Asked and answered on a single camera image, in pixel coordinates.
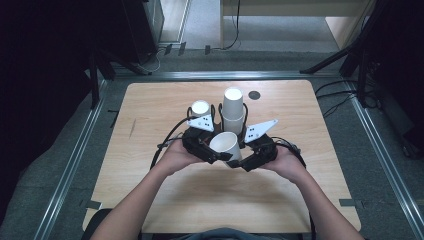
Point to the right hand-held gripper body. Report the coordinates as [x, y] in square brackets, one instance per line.
[265, 150]

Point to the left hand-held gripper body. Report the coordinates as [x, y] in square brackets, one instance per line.
[196, 141]

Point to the tall stack of paper cups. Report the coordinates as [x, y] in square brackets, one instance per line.
[232, 106]

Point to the person's right hand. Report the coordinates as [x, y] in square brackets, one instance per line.
[286, 163]

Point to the person's left hand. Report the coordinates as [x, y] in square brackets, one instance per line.
[176, 160]

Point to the black round table grommet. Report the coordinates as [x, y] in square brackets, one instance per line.
[254, 95]

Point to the grey tape strip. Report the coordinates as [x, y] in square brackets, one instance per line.
[347, 202]
[207, 50]
[182, 48]
[93, 204]
[168, 49]

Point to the black tripod stand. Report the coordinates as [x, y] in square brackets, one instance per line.
[94, 83]
[362, 80]

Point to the black cabinet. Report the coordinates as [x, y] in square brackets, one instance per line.
[140, 26]

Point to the black chair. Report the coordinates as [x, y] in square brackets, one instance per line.
[96, 223]

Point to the light wooden desk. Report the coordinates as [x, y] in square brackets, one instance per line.
[340, 30]

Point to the dark curtain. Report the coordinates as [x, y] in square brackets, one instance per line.
[400, 66]
[40, 83]

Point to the metal frame rail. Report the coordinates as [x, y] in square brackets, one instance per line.
[70, 170]
[383, 156]

